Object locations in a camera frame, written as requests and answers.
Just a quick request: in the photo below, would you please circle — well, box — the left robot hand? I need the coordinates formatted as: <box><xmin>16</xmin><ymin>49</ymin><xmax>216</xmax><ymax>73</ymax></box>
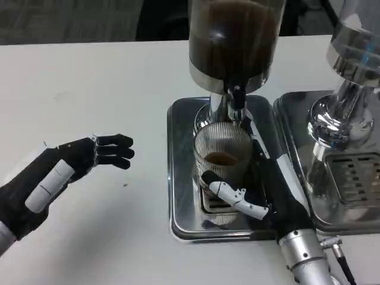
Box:
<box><xmin>0</xmin><ymin>133</ymin><xmax>136</xmax><ymax>241</ymax></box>

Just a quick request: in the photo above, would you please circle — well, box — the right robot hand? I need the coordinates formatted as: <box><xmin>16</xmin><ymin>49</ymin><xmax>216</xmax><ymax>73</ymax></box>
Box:
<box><xmin>200</xmin><ymin>115</ymin><xmax>318</xmax><ymax>240</ymax></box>

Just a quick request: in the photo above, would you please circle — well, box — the clear ribbed glass cup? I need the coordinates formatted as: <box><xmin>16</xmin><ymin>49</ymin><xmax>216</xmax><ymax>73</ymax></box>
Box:
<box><xmin>193</xmin><ymin>123</ymin><xmax>254</xmax><ymax>198</ymax></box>

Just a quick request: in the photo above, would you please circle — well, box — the steel drip tray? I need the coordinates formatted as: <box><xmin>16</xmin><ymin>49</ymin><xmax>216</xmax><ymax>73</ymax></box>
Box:
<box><xmin>166</xmin><ymin>95</ymin><xmax>286</xmax><ymax>245</ymax></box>
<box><xmin>273</xmin><ymin>90</ymin><xmax>380</xmax><ymax>237</ymax></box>

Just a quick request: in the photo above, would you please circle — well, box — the slotted steel drip grid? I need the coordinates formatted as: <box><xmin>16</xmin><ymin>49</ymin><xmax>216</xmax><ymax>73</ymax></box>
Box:
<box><xmin>201</xmin><ymin>186</ymin><xmax>247</xmax><ymax>214</ymax></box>
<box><xmin>325</xmin><ymin>153</ymin><xmax>380</xmax><ymax>202</ymax></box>

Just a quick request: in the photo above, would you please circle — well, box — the black dispenser tap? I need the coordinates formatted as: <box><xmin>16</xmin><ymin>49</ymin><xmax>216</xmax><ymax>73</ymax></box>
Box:
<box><xmin>227</xmin><ymin>85</ymin><xmax>247</xmax><ymax>119</ymax></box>

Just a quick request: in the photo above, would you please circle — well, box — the drink dispenser with clear tank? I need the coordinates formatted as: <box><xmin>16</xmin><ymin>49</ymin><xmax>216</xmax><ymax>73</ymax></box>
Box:
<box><xmin>305</xmin><ymin>0</ymin><xmax>380</xmax><ymax>161</ymax></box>

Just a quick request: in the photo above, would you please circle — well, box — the drink dispenser with brown drink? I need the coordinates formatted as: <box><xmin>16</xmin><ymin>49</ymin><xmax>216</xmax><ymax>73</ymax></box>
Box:
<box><xmin>188</xmin><ymin>0</ymin><xmax>286</xmax><ymax>131</ymax></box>

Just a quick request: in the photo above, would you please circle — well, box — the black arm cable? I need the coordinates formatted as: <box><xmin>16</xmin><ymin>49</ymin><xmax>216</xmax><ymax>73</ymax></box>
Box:
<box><xmin>319</xmin><ymin>236</ymin><xmax>362</xmax><ymax>285</ymax></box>

